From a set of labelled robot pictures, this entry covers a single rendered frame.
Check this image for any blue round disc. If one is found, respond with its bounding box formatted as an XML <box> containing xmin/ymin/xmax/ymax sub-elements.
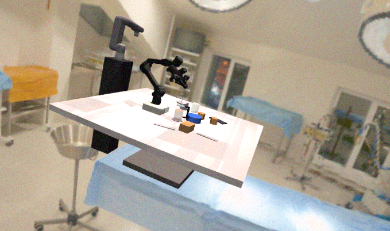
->
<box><xmin>186</xmin><ymin>113</ymin><xmax>202</xmax><ymax>124</ymax></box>

